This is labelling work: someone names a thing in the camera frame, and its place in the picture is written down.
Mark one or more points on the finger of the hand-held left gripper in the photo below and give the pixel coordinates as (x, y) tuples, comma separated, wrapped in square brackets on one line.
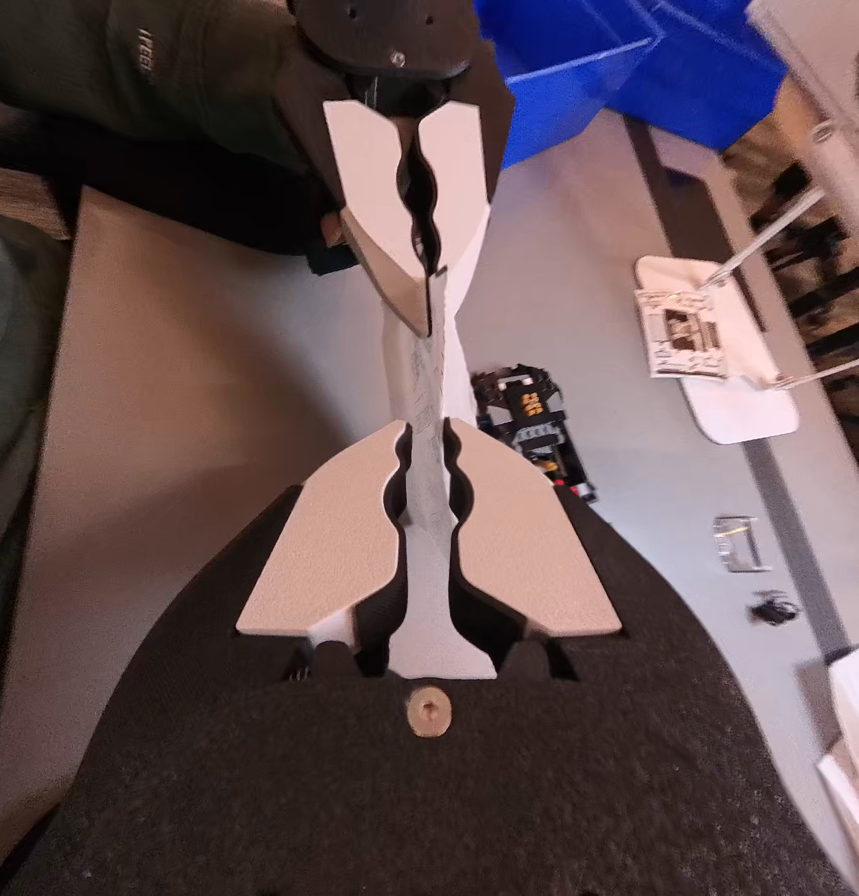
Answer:
[(374, 196), (461, 182)]

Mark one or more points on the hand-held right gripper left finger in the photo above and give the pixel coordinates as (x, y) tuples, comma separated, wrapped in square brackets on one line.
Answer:
[(332, 553)]

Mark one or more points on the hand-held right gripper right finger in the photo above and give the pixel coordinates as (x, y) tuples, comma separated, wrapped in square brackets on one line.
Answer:
[(535, 553)]

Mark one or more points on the lego car model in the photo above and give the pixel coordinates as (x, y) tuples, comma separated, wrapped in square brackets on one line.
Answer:
[(535, 420)]

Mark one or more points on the blue plastic bin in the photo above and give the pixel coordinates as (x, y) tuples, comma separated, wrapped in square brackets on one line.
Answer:
[(556, 84), (710, 70)]

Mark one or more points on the printed white paper bag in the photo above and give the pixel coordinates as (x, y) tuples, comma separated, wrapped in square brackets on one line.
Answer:
[(427, 364)]

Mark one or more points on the clear lego windshield piece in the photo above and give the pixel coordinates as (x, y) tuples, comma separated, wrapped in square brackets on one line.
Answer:
[(741, 546)]

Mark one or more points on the small black lego assembly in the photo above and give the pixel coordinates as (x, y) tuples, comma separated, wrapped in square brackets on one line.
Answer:
[(774, 608)]

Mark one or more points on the lego sticker sheet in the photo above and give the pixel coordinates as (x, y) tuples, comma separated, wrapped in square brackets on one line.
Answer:
[(689, 336)]

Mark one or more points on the white stand rod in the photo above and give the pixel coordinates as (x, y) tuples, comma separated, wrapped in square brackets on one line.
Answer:
[(829, 370), (766, 238)]

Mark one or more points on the person's green garment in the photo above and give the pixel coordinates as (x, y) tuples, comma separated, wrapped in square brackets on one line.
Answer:
[(10, 392)]

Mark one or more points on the crumpled white paper bag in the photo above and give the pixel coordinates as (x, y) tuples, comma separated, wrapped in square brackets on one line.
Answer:
[(857, 756)]

